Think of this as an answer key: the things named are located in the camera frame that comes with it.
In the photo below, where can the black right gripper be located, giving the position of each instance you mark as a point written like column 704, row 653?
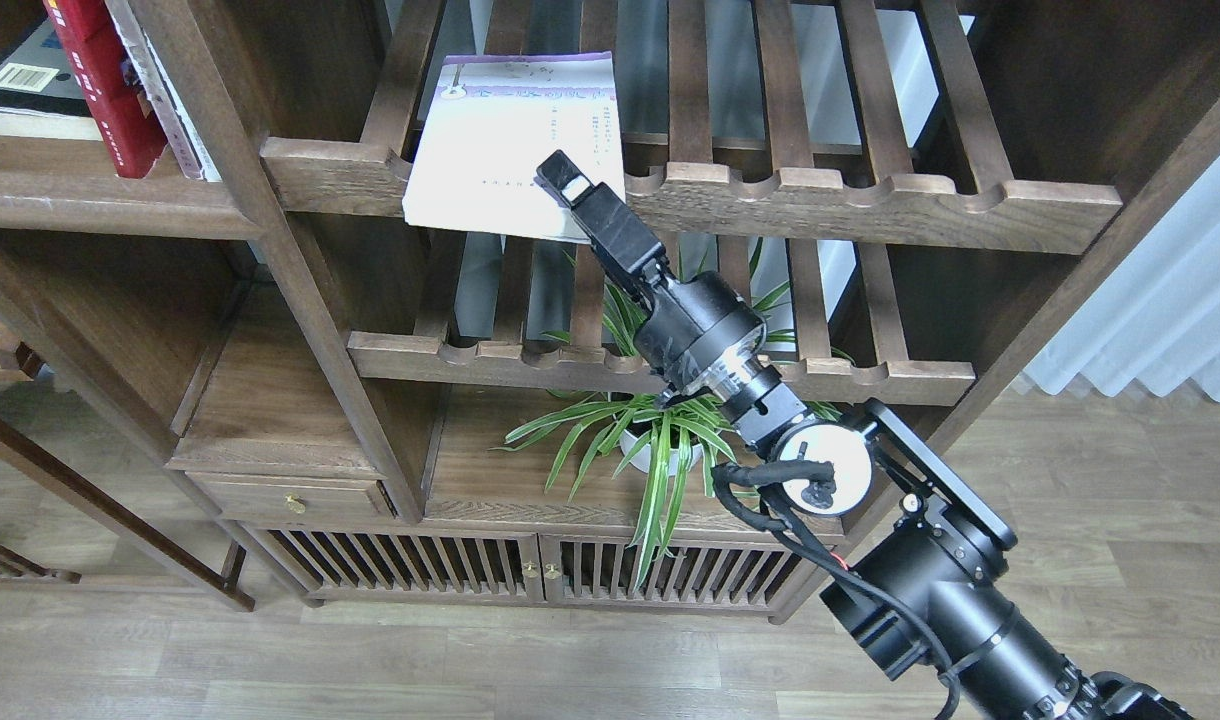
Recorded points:
column 698, row 335

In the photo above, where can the white paperback book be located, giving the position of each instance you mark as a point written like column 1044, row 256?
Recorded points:
column 493, row 120

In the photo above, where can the red paperback book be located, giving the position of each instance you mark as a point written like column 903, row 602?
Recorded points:
column 121, row 110

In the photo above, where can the thick green black book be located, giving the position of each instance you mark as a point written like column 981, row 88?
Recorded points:
column 40, row 97

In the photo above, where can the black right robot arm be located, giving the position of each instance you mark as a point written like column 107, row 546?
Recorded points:
column 927, row 593

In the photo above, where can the dark wooden bookshelf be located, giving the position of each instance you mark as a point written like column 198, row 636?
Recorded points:
column 952, row 179

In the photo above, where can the worn upright book spine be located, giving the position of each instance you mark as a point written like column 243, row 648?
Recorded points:
column 192, row 156

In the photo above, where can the brass drawer knob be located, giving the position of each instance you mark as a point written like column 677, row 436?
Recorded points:
column 295, row 503

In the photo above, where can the white curtain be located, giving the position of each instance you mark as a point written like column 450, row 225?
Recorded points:
column 1155, row 323

